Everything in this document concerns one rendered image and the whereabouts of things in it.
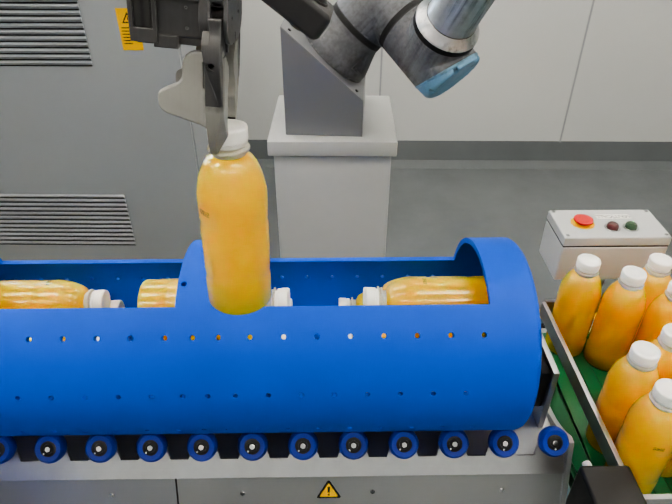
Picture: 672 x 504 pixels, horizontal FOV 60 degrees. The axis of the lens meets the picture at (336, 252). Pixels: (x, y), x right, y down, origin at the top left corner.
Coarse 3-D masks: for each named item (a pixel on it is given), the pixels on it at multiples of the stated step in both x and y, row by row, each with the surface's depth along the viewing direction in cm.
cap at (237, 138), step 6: (228, 120) 57; (234, 120) 56; (240, 120) 57; (228, 126) 55; (234, 126) 55; (240, 126) 55; (246, 126) 55; (228, 132) 54; (234, 132) 54; (240, 132) 54; (246, 132) 55; (228, 138) 54; (234, 138) 54; (240, 138) 55; (246, 138) 56; (228, 144) 54; (234, 144) 55; (240, 144) 55; (246, 144) 56; (228, 150) 55
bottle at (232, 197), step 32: (224, 160) 56; (256, 160) 58; (224, 192) 56; (256, 192) 57; (224, 224) 57; (256, 224) 58; (224, 256) 59; (256, 256) 60; (224, 288) 62; (256, 288) 62
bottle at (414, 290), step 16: (400, 288) 81; (416, 288) 81; (432, 288) 81; (448, 288) 81; (464, 288) 81; (480, 288) 81; (384, 304) 82; (400, 304) 81; (416, 304) 80; (432, 304) 80; (448, 304) 80
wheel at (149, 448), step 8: (144, 440) 86; (152, 440) 86; (160, 440) 86; (136, 448) 86; (144, 448) 86; (152, 448) 86; (160, 448) 86; (144, 456) 86; (152, 456) 86; (160, 456) 86
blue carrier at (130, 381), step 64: (192, 256) 80; (512, 256) 80; (0, 320) 74; (64, 320) 74; (128, 320) 74; (192, 320) 74; (256, 320) 74; (320, 320) 74; (384, 320) 74; (448, 320) 74; (512, 320) 74; (0, 384) 74; (64, 384) 74; (128, 384) 74; (192, 384) 74; (256, 384) 74; (320, 384) 74; (384, 384) 74; (448, 384) 75; (512, 384) 75
